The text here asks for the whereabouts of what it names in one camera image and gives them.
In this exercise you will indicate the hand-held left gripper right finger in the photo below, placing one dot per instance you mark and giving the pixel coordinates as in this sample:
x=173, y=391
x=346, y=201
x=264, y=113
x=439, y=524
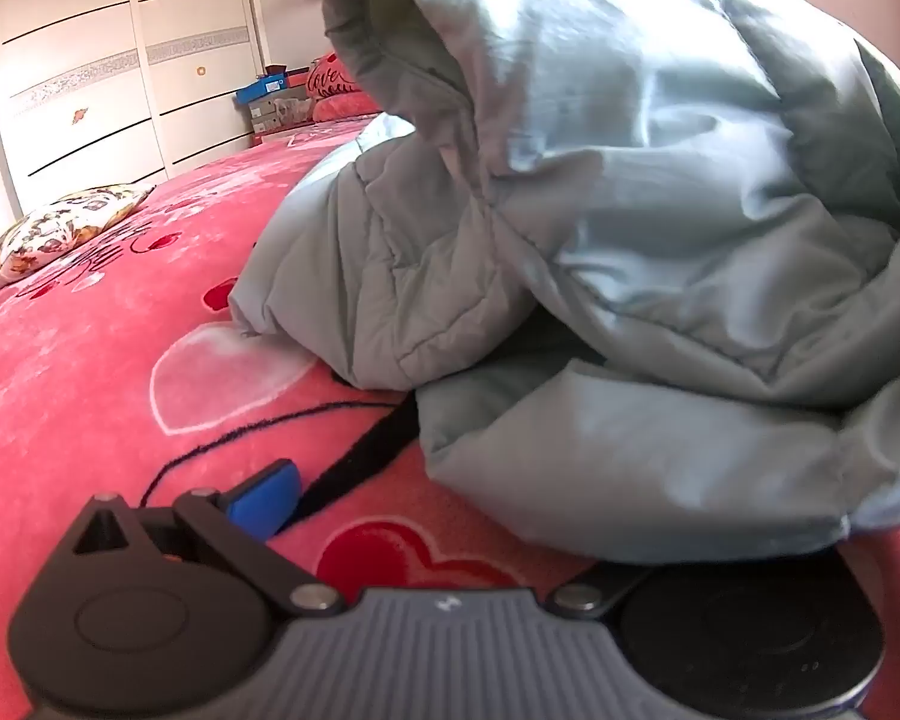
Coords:
x=592, y=592

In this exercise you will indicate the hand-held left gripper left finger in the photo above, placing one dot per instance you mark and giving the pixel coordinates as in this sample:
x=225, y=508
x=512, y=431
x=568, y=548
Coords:
x=266, y=499

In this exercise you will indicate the light blue puffer jacket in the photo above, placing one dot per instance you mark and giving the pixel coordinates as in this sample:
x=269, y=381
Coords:
x=607, y=240

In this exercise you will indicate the pink heart print bedspread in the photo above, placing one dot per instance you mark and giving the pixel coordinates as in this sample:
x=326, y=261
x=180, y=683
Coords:
x=82, y=390

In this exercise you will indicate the floral patterned pillow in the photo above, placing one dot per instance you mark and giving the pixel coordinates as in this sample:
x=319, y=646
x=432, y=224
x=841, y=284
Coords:
x=52, y=232

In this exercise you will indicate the grey shoe box stack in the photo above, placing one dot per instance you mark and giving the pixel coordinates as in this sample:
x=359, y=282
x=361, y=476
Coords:
x=277, y=118

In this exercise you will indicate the blue shoe box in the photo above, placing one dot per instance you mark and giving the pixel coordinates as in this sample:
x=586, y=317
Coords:
x=266, y=90

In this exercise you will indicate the red lettered pillow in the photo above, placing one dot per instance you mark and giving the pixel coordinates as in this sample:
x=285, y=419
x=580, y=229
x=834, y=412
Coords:
x=334, y=82

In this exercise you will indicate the white wardrobe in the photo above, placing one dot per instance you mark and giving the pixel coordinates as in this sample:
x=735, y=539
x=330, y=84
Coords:
x=82, y=67

